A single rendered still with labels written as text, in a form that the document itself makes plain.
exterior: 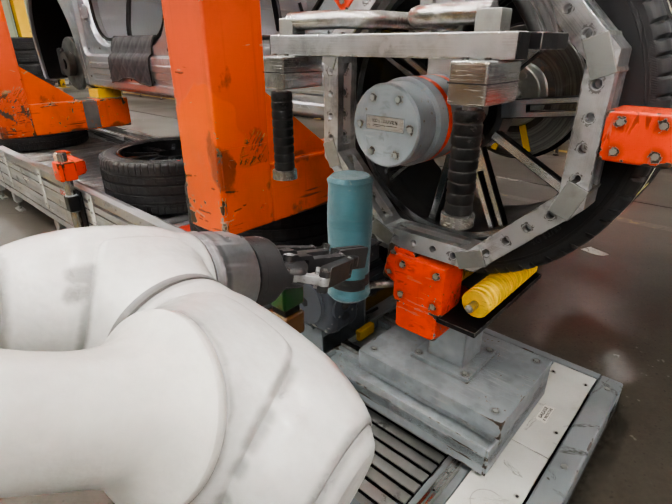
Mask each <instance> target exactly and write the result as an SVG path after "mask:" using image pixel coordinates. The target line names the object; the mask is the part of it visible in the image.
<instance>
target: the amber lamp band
mask: <svg viewBox="0 0 672 504"><path fill-rule="evenodd" d="M270 312H271V313H273V314H274V315H276V316H277V317H279V318H280V319H282V320H283V321H284V322H286V323H287V324H288V325H290V326H291V327H292V328H294V329H295V330H296V331H298V332H299V333H300V334H301V333H302V332H304V330H305V326H304V310H302V309H301V308H300V310H299V311H297V312H295V313H293V314H291V315H289V316H287V317H284V316H282V315H280V314H278V313H276V312H274V311H273V309H271V310H270Z"/></svg>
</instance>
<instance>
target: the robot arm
mask: <svg viewBox="0 0 672 504"><path fill-rule="evenodd" d="M329 250H330V244H329V243H322V248H319V249H316V247H315V246H314V245H275V244H274V243H273V242H271V241H270V240H269V239H267V238H264V237H261V236H249V237H243V236H238V235H236V234H232V233H229V232H227V231H226V230H224V231H215V232H213V231H207V232H197V231H186V232H173V231H169V230H166V229H163V228H159V227H152V226H137V225H108V226H90V227H79V228H70V229H63V230H58V231H53V232H48V233H42V234H38V235H34V236H30V237H27V238H23V239H20V240H17V241H14V242H11V243H8V244H5V245H3V246H0V498H7V497H20V496H32V495H44V494H53V493H63V492H72V491H83V490H104V491H105V493H106V494H107V496H108V497H109V498H110V499H111V500H112V501H113V502H114V503H115V504H350V503H351V501H352V499H353V498H354V496H355V494H356V493H357V491H358V489H359V487H360V485H361V484H362V482H363V480H364V478H365V476H366V474H367V472H368V470H369V468H370V465H371V463H372V460H373V457H374V451H375V441H374V437H373V433H372V429H371V428H372V421H371V416H370V414H369V412H368V410H367V408H366V406H365V404H364V402H363V400H362V399H361V397H360V395H359V394H358V392H357V391H356V389H355V388H354V386H353V385H352V384H351V382H350V381H349V379H348V378H347V377H346V376H345V375H344V373H343V372H342V371H341V370H340V369H339V367H338V366H337V365H336V364H335V363H334V362H333V361H332V360H331V359H330V358H329V357H328V356H327V355H326V354H325V353H324V352H322V351H321V350H320V349H319V348H318V347H316V346H315V345H314V344H313V343H312V342H310V341H309V340H308V339H307V338H305V337H304V336H303V335H302V334H300V333H299V332H298V331H296V330H295V329H294V328H292V327H291V326H290V325H288V324H287V323H286V322H284V321H283V320H282V319H280V318H279V317H277V316H276V315H274V314H273V313H271V312H270V311H269V310H267V309H265V308H264V307H262V306H265V305H268V304H270V303H272V302H274V301H275V300H276V299H277V298H278V297H279V295H280V294H281V293H282V292H283V291H284V290H287V289H292V288H300V287H302V286H303V285H304V284H312V285H313V288H314V289H317V290H316V291H317V292H318V293H320V294H326V293H327V292H328V288H330V287H332V286H334V285H336V284H338V283H341V282H343V281H345V280H347V279H349V278H351V274H352V270H354V269H360V268H365V264H366V259H367V253H368V247H364V246H361V245H355V246H345V247H335V248H331V250H330V251H329Z"/></svg>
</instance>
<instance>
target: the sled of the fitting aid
mask: <svg viewBox="0 0 672 504"><path fill-rule="evenodd" d="M395 320H396V307H395V308H393V309H392V310H390V311H389V312H387V313H385V314H384V315H383V316H381V317H380V318H378V319H377V320H375V321H374V322H368V323H367V324H365V325H363V326H362V327H360V328H359V329H357V330H356V333H355V334H354V335H352V336H351V337H349V338H348V339H346V340H344V341H343V342H341V343H340V344H338V345H337V346H335V347H334V348H332V349H331V350H329V351H328V352H326V353H325V354H326V355H327V356H328V357H329V358H330V359H331V360H332V361H333V362H334V363H335V364H336V365H337V366H338V367H339V369H340V370H341V371H342V372H343V373H344V375H345V376H346V377H347V378H348V379H349V381H350V382H351V384H352V385H353V386H354V388H355V389H356V391H357V392H358V394H359V395H360V397H361V399H362V400H363V402H364V403H366V404H368V405H369V406H371V407H373V408H374V409H376V410H377V411H379V412H381V413H382V414H384V415H385V416H387V417H389V418H390V419H392V420H394V421H395V422H397V423H398V424H400V425H402V426H403V427H405V428H407V429H408V430H410V431H411V432H413V433H415V434H416V435H418V436H419V437H421V438H423V439H424V440H426V441H428V442H429V443H431V444H432V445H434V446H436V447H437V448H439V449H440V450H442V451H444V452H445V453H447V454H449V455H450V456H452V457H453V458H455V459H457V460H458V461H460V462H462V463H463V464H465V465H466V466H468V467H470V468H471V469H473V470H474V471H476V472H478V473H479V474H481V475H483V476H485V475H486V474H487V472H488V471H489V470H490V468H491V467H492V465H493V464H494V463H495V461H496V460H497V459H498V457H499V456H500V454H501V453H502V452H503V450H504V449H505V448H506V446H507V445H508V443H509V442H510V441H511V439H512V438H513V436H514V435H515V434H516V432H517V431H518V430H519V428H520V427H521V425H522V424H523V423H524V421H525V420H526V418H527V417H528V416H529V414H530V413H531V412H532V410H533V409H534V407H535V406H536V405H537V403H538V402H539V400H540V399H541V398H542V396H543V395H544V393H545V389H546V385H547V381H548V376H549V375H548V376H547V377H546V379H545V380H544V381H543V383H542V384H541V385H540V387H539V388H538V389H537V391H536V392H535V393H534V395H533V396H532V397H531V399H530V400H529V401H528V403H527V404H526V405H525V407H524V408H523V409H522V411H521V412H520V413H519V415H518V416H517V417H516V419H515V420H514V421H513V423H512V424H511V425H510V427H509V428H508V429H507V431H506V432H505V433H504V435H503V436H502V437H501V439H500V440H497V439H496V438H494V437H492V436H490V435H488V434H487V433H485V432H483V431H481V430H479V429H477V428H476V427H474V426H472V425H470V424H468V423H467V422H465V421H463V420H461V419H459V418H458V417H456V416H454V415H452V414H450V413H449V412H447V411H445V410H443V409H441V408H440V407H438V406H436V405H434V404H432V403H431V402H429V401H427V400H425V399H423V398H422V397H420V396H418V395H416V394H414V393H413V392H411V391H409V390H407V389H405V388H404V387H402V386H400V385H398V384H396V383H395V382H393V381H391V380H389V379H387V378H386V377H384V376H382V375H380V374H378V373H377V372H375V371H373V370H371V369H369V368H368V367H366V366H364V365H362V364H360V363H359V349H360V348H362V347H363V346H365V345H366V344H368V343H369V342H370V341H372V340H373V339H375V338H376V337H378V336H379V335H380V334H382V333H383V332H385V331H386V330H388V329H389V328H390V327H392V326H393V325H395Z"/></svg>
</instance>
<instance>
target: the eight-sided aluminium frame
mask: <svg viewBox="0 0 672 504"><path fill-rule="evenodd" d="M396 1H397V0H354V1H353V2H352V4H351V5H350V7H349V8H348V9H355V10H385V11H390V9H391V8H392V7H393V5H394V4H395V3H396ZM551 3H552V6H553V9H554V13H555V17H556V21H557V24H558V25H559V26H560V28H561V29H562V30H563V32H564V33H569V37H568V38H569V40H570V41H571V42H572V43H573V45H574V46H575V47H576V49H577V50H578V51H579V53H580V54H581V55H582V56H583V58H584V59H585V60H586V64H585V69H584V74H583V79H582V83H581V88H580V93H579V98H578V103H577V108H576V112H575V117H574V122H573V127H572V132H571V136H570V141H569V146H568V151H567V156H566V161H565V165H564V170H563V175H562V180H561V185H560V189H559V194H558V195H557V196H555V197H553V198H552V199H550V200H548V201H547V202H545V203H544V204H542V205H540V206H539V207H537V208H536V209H534V210H532V211H531V212H529V213H527V214H526V215H524V216H523V217H521V218H519V219H518V220H516V221H514V222H513V223H511V224H510V225H508V226H506V227H505V228H503V229H501V230H500V231H498V232H497V233H495V234H493V235H492V236H490V237H488V238H487V239H485V240H484V241H480V240H477V239H473V238H470V237H466V236H463V235H459V234H455V233H452V232H448V231H445V230H441V229H438V228H434V227H431V226H427V225H424V224H420V223H417V222H413V221H409V220H406V219H402V218H401V217H400V215H399V214H398V212H397V211H396V209H395V208H394V206H393V205H392V203H391V202H390V200H389V199H388V197H387V195H386V194H385V192H384V191H383V189H382V188H381V186H380V185H379V183H378V182H377V180H376V179H375V177H374V176H373V174H372V173H371V171H370V169H369V168H368V166H367V165H366V163H365V162H364V160H363V159H362V157H361V156H360V154H359V153H358V151H357V150H356V146H355V135H356V134H355V127H354V120H355V112H356V77H357V57H340V56H323V60H322V63H324V143H323V146H324V150H325V158H326V160H327V161H328V163H329V167H330V168H332V169H333V171H334V172H337V171H342V170H357V171H363V172H367V173H368V174H370V175H371V176H372V177H373V178H374V181H373V185H372V191H373V219H372V233H374V235H375V236H376V238H377V239H378V241H381V242H384V243H386V244H387V245H390V243H391V242H392V243H393V244H395V245H397V246H399V247H401V248H403V249H406V250H408V251H411V252H414V253H417V254H421V255H424V256H427V257H430V258H433V259H436V260H439V261H442V262H445V263H448V264H451V265H454V266H457V267H458V268H459V269H466V270H469V271H472V272H475V271H477V270H479V269H480V268H482V267H486V266H488V265H489V264H490V263H492V262H493V261H495V260H496V259H498V258H500V257H502V256H504V255H505V254H507V253H509V252H511V251H512V250H514V249H516V248H518V247H520V246H521V245H523V244H525V243H527V242H528V241H530V240H532V239H534V238H536V237H537V236H539V235H541V234H543V233H544V232H546V231H548V230H550V229H552V228H553V227H555V226H557V225H559V224H561V223H562V222H564V221H568V220H570V219H571V218H572V217H574V216H575V215H577V214H578V213H580V212H582V211H583V210H585V209H586V208H587V207H589V206H590V205H591V204H592V203H594V202H595V199H596V195H597V191H598V188H599V187H600V185H601V183H600V179H601V175H602V171H603V166H604V162H605V161H604V160H599V159H597V154H598V150H599V146H600V141H601V137H602V133H603V128H604V124H605V120H606V116H607V112H608V111H609V110H610V109H613V108H616V107H618V105H619V101H620V96H621V92H622V88H623V84H624V80H625V76H626V72H627V71H628V70H629V66H628V64H629V59H630V55H631V51H632V47H631V46H630V44H629V43H628V42H627V41H626V39H625V38H624V37H623V34H622V31H619V30H618V29H617V28H616V27H615V25H614V24H613V23H612V22H611V20H610V19H609V18H608V16H607V15H606V14H605V13H604V11H603V10H602V9H601V8H600V6H599V5H598V4H597V3H596V1H595V0H551Z"/></svg>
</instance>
